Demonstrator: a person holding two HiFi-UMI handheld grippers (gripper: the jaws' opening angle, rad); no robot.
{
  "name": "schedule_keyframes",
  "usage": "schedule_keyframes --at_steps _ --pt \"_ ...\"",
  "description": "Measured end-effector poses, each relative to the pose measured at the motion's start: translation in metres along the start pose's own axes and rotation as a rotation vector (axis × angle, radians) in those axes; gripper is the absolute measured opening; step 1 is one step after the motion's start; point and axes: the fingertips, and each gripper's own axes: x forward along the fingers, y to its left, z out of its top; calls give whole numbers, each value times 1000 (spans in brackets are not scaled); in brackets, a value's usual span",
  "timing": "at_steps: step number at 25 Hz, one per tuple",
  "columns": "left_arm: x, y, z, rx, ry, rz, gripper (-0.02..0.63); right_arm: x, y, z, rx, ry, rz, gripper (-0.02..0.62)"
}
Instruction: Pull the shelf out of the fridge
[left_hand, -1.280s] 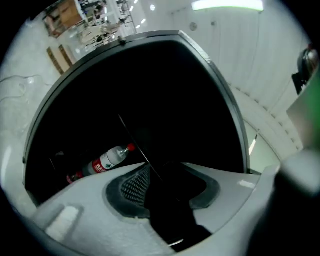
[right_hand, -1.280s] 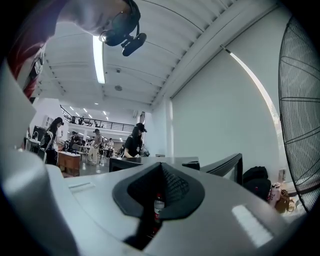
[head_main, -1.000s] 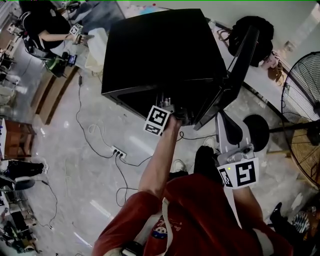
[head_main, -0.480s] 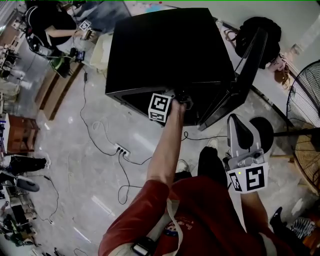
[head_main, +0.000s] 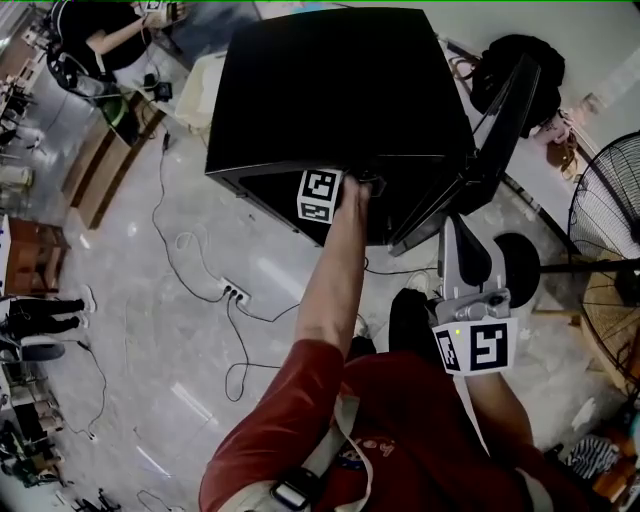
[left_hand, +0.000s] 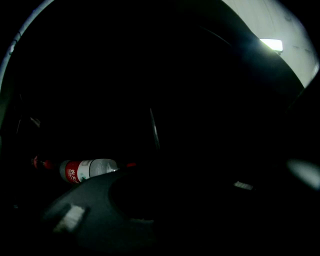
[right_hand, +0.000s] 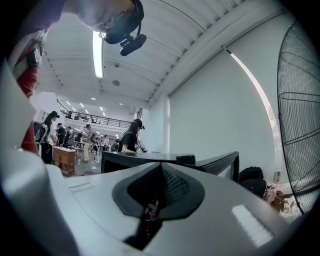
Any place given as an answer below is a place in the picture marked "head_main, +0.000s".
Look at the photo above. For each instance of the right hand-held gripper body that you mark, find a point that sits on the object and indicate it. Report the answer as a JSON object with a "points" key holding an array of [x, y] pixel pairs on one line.
{"points": [[480, 345]]}

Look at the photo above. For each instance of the red shirt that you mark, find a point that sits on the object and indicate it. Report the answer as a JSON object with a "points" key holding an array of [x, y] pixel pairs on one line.
{"points": [[425, 425]]}

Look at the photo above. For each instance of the black green bin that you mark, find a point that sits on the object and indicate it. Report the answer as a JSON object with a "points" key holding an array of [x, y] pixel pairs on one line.
{"points": [[117, 110]]}

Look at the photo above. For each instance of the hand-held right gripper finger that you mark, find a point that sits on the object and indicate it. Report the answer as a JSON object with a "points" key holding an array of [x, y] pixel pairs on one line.
{"points": [[482, 265], [450, 265]]}

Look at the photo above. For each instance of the pink brown bag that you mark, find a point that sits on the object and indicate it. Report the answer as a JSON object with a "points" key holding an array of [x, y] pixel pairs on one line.
{"points": [[562, 150]]}

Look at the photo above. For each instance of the wooden platform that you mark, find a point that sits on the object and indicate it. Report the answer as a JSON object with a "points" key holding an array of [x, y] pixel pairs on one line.
{"points": [[95, 175]]}

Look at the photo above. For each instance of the person's left forearm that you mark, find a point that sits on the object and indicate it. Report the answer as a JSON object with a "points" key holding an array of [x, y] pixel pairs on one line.
{"points": [[330, 280]]}

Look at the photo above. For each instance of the black backpack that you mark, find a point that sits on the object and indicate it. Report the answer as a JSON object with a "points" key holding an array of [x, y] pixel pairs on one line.
{"points": [[510, 47]]}

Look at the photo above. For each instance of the brown wooden cabinet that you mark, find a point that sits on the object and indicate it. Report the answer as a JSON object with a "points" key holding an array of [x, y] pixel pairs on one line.
{"points": [[35, 255]]}

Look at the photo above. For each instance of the cream plastic basket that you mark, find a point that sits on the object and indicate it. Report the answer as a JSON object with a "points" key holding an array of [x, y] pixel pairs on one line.
{"points": [[200, 95]]}

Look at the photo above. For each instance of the person's right forearm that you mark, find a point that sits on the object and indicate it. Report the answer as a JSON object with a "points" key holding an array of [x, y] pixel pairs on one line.
{"points": [[495, 410]]}

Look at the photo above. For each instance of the large black floor fan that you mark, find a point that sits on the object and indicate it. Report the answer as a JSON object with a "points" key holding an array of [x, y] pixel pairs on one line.
{"points": [[517, 270]]}

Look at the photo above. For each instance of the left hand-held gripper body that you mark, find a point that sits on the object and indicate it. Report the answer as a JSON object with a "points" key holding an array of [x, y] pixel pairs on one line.
{"points": [[317, 195]]}

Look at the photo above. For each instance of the striped cloth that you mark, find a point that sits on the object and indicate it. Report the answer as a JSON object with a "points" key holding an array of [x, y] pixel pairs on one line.
{"points": [[592, 457]]}

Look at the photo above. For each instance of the person's black trousers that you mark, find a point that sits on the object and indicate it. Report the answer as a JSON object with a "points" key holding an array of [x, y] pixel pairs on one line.
{"points": [[410, 325]]}

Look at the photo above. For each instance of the white power strip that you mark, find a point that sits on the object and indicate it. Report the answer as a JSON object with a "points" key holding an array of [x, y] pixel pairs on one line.
{"points": [[235, 291]]}

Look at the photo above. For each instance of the black mini fridge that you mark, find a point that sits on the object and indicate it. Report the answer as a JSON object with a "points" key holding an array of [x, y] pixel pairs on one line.
{"points": [[325, 90]]}

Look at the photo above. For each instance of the black box device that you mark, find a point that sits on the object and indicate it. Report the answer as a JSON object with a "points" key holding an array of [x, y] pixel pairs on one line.
{"points": [[162, 91]]}

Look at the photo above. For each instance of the white table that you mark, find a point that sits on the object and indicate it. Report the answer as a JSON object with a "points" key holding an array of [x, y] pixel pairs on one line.
{"points": [[530, 170]]}

